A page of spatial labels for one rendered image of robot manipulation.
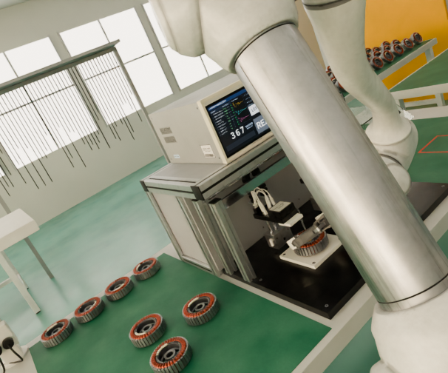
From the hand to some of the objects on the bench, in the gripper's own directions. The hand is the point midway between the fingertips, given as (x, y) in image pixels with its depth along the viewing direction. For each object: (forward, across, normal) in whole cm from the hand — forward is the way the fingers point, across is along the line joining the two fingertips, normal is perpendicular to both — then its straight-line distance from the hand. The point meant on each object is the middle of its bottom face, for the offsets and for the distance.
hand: (306, 232), depth 120 cm
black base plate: (+6, +12, -7) cm, 15 cm away
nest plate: (+4, 0, -6) cm, 7 cm away
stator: (+11, -52, -4) cm, 53 cm away
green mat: (+24, +77, +4) cm, 81 cm away
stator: (+3, 0, -5) cm, 6 cm away
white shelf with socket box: (+56, -78, +21) cm, 98 cm away
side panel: (+40, -20, +12) cm, 46 cm away
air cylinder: (+16, 0, +1) cm, 16 cm away
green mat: (+25, -52, +4) cm, 58 cm away
